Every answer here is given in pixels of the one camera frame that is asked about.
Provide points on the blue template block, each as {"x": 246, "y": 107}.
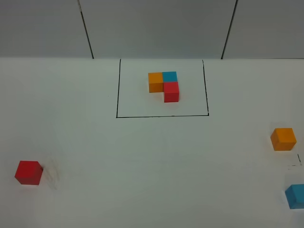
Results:
{"x": 169, "y": 76}

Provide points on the orange template block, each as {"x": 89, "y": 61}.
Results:
{"x": 155, "y": 82}

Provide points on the red template block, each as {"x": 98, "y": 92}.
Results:
{"x": 171, "y": 92}

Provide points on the orange loose block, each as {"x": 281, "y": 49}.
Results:
{"x": 283, "y": 139}

